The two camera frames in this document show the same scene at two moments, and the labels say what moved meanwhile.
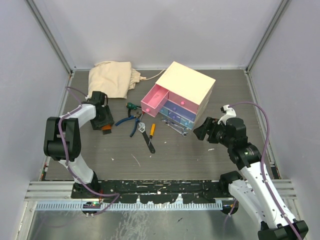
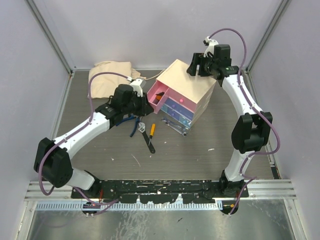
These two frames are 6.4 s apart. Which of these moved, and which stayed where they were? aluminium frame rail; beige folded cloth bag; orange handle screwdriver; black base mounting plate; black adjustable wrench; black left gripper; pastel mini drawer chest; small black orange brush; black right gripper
Moved: small black orange brush; black left gripper; black right gripper
Stayed: black adjustable wrench; pastel mini drawer chest; beige folded cloth bag; black base mounting plate; aluminium frame rail; orange handle screwdriver
